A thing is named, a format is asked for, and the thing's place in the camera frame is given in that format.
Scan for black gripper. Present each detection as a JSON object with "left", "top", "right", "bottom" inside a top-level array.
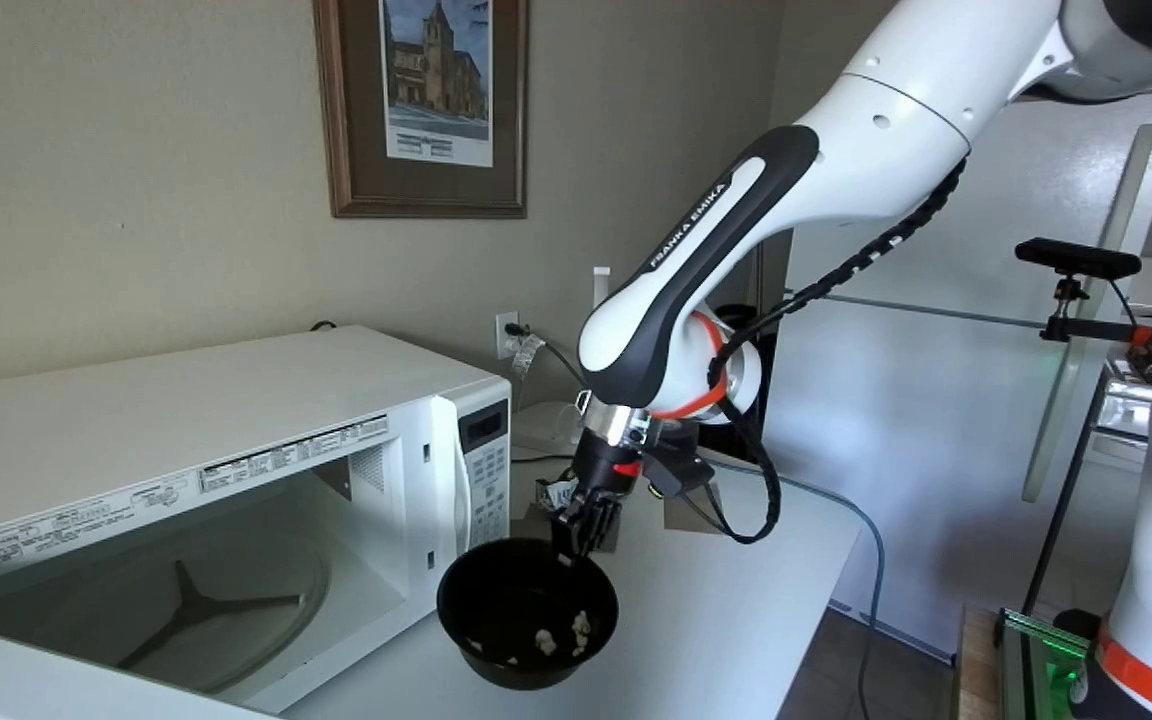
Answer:
[{"left": 557, "top": 421, "right": 646, "bottom": 554}]

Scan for black round bowl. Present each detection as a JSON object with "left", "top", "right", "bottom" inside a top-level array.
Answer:
[{"left": 430, "top": 536, "right": 624, "bottom": 692}]

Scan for white microwave oven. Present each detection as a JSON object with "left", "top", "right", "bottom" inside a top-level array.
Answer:
[{"left": 0, "top": 325, "right": 515, "bottom": 720}]

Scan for white food pieces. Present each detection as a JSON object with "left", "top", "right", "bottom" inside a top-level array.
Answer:
[{"left": 515, "top": 605, "right": 604, "bottom": 663}]

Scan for brown framed picture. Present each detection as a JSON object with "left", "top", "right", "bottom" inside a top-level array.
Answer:
[{"left": 310, "top": 0, "right": 534, "bottom": 222}]

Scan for thin grey slanted bar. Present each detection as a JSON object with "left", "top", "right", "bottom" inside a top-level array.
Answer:
[{"left": 1015, "top": 122, "right": 1152, "bottom": 507}]

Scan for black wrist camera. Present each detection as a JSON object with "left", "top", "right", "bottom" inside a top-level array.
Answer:
[{"left": 638, "top": 422, "right": 723, "bottom": 501}]

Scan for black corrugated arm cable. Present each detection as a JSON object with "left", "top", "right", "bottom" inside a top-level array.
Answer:
[{"left": 638, "top": 154, "right": 975, "bottom": 549}]

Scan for black power cable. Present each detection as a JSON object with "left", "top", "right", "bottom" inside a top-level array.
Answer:
[{"left": 507, "top": 317, "right": 597, "bottom": 393}]

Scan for white wall outlet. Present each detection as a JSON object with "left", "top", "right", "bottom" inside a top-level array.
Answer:
[{"left": 492, "top": 306, "right": 526, "bottom": 365}]

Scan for black camera on tripod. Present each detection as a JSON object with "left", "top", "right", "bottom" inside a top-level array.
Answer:
[{"left": 1013, "top": 237, "right": 1152, "bottom": 618}]

